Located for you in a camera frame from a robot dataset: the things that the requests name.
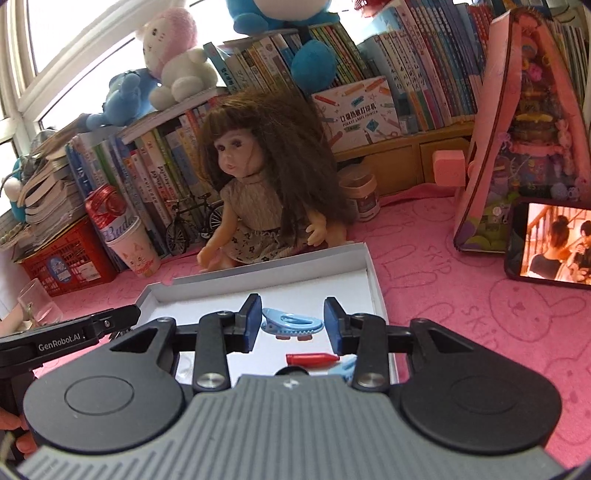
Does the blue white plush toy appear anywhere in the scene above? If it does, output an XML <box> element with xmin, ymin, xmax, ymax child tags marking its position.
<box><xmin>224</xmin><ymin>0</ymin><xmax>342</xmax><ymax>97</ymax></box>

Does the white punch tool box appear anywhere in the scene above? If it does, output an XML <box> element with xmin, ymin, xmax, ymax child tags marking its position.
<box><xmin>311</xmin><ymin>76</ymin><xmax>406</xmax><ymax>153</ymax></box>

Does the white paper cup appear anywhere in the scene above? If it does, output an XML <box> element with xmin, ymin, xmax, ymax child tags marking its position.
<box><xmin>106</xmin><ymin>218</ymin><xmax>160</xmax><ymax>278</ymax></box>

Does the small brown lidded jar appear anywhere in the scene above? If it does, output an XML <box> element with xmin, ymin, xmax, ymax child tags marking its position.
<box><xmin>339</xmin><ymin>164</ymin><xmax>381</xmax><ymax>222</ymax></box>

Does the brown haired doll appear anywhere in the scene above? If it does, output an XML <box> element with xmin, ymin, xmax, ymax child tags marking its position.
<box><xmin>197</xmin><ymin>92</ymin><xmax>355</xmax><ymax>271</ymax></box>

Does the smartphone playing video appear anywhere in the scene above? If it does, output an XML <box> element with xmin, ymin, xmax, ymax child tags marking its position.
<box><xmin>504</xmin><ymin>198</ymin><xmax>590</xmax><ymax>289</ymax></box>

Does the red plastic basket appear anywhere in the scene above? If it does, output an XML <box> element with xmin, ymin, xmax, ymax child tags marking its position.
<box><xmin>15</xmin><ymin>216</ymin><xmax>118</xmax><ymax>297</ymax></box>

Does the person's left hand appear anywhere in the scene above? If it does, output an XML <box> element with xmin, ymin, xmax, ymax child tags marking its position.
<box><xmin>0</xmin><ymin>408</ymin><xmax>37</xmax><ymax>457</ymax></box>

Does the miniature black bicycle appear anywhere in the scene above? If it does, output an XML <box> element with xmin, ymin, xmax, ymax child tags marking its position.
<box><xmin>165</xmin><ymin>193</ymin><xmax>223</xmax><ymax>256</ymax></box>

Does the light blue hair clip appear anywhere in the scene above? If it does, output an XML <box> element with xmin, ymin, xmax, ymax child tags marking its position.
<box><xmin>327</xmin><ymin>356</ymin><xmax>356</xmax><ymax>384</ymax></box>
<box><xmin>260</xmin><ymin>307</ymin><xmax>324</xmax><ymax>341</ymax></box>

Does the white cardboard box tray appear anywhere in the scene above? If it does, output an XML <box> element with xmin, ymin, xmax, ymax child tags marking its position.
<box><xmin>135</xmin><ymin>243</ymin><xmax>389</xmax><ymax>386</ymax></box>

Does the red crayon piece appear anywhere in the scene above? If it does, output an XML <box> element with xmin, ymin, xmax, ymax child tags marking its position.
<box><xmin>286</xmin><ymin>352</ymin><xmax>339</xmax><ymax>369</ymax></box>

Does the pink white bunny plush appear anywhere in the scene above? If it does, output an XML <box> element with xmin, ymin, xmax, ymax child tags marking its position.
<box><xmin>136</xmin><ymin>1</ymin><xmax>217</xmax><ymax>111</ymax></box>

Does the blue penguin plush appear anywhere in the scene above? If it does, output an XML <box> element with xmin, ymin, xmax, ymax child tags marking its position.
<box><xmin>1</xmin><ymin>159</ymin><xmax>26</xmax><ymax>223</ymax></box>

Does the red beer can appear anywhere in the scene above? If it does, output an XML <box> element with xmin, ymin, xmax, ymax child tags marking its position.
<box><xmin>84</xmin><ymin>184</ymin><xmax>136</xmax><ymax>242</ymax></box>

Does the stack of books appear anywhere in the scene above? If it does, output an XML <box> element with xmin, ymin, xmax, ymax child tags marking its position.
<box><xmin>15</xmin><ymin>117</ymin><xmax>84</xmax><ymax>250</ymax></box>

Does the clear glass cup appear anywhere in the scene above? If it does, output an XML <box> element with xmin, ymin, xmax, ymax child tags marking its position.
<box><xmin>17</xmin><ymin>278</ymin><xmax>63</xmax><ymax>327</ymax></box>

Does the blue plush toy lying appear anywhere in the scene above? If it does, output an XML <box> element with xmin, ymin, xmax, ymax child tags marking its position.
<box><xmin>86</xmin><ymin>68</ymin><xmax>158</xmax><ymax>131</ymax></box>

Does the pink bunny tablecloth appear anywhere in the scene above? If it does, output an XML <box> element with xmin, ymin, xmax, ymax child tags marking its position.
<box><xmin>56</xmin><ymin>184</ymin><xmax>590</xmax><ymax>467</ymax></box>

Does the pink triangular dollhouse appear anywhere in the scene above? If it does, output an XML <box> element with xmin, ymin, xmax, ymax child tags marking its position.
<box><xmin>433</xmin><ymin>7</ymin><xmax>590</xmax><ymax>253</ymax></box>

